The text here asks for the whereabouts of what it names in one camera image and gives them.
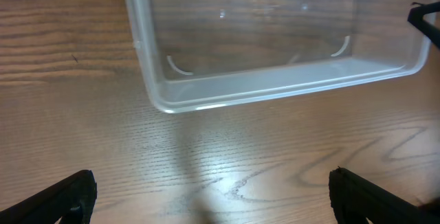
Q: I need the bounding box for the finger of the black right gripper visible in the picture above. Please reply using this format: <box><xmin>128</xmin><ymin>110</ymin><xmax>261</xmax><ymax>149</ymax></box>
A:
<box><xmin>407</xmin><ymin>2</ymin><xmax>440</xmax><ymax>48</ymax></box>

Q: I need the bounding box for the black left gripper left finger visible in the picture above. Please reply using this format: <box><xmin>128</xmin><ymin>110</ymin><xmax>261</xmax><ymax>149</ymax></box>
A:
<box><xmin>1</xmin><ymin>170</ymin><xmax>97</xmax><ymax>224</ymax></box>

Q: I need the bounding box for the clear plastic container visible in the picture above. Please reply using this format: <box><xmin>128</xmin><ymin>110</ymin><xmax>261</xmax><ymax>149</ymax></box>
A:
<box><xmin>125</xmin><ymin>0</ymin><xmax>438</xmax><ymax>113</ymax></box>

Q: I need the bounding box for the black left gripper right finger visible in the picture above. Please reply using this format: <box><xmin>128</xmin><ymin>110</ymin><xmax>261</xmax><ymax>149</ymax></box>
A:
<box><xmin>329</xmin><ymin>168</ymin><xmax>439</xmax><ymax>224</ymax></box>

